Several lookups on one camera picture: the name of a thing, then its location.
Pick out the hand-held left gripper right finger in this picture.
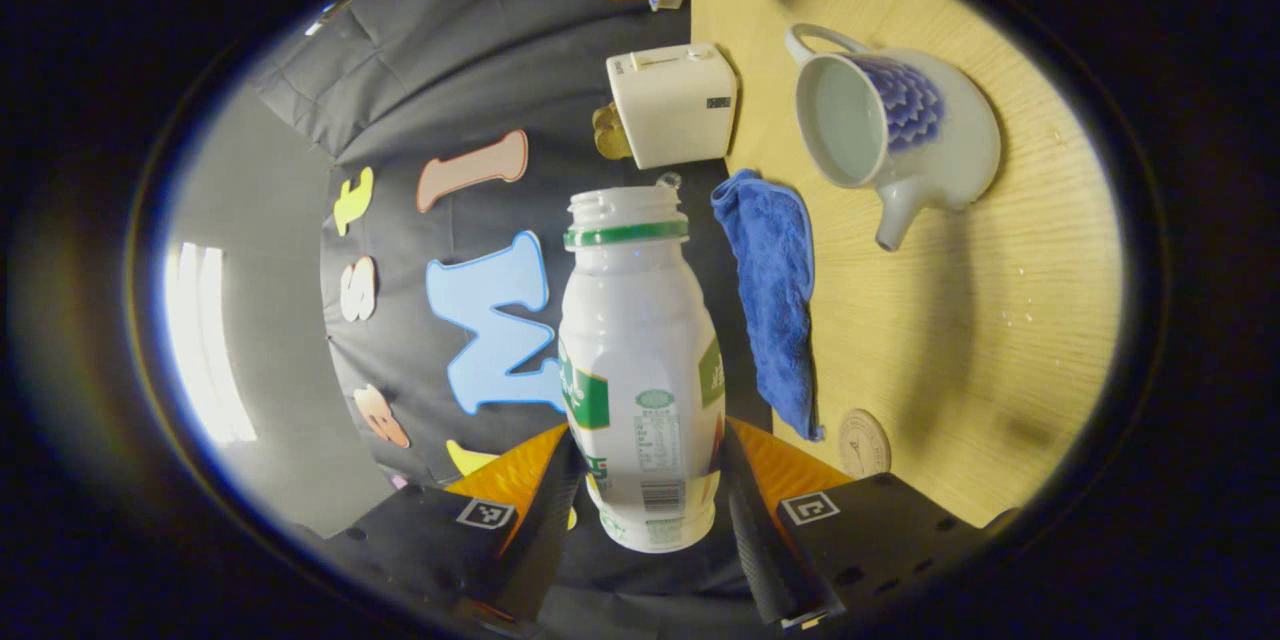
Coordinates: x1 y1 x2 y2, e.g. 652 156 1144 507
720 417 1001 631

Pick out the white plastic water bottle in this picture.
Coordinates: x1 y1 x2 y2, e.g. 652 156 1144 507
558 185 726 553

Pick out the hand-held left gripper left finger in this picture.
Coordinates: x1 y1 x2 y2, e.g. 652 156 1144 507
300 423 591 626

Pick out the white toaster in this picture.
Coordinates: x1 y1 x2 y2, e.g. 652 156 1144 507
606 42 739 171

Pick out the white blue-patterned teacup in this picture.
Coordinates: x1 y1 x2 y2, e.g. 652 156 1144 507
785 23 1002 252

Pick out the blue towel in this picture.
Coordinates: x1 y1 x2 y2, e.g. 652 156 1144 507
711 169 826 443

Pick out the black backdrop cloth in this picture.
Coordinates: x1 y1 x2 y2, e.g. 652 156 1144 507
250 0 771 621

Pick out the round wooden coaster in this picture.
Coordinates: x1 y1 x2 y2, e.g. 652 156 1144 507
838 408 892 479

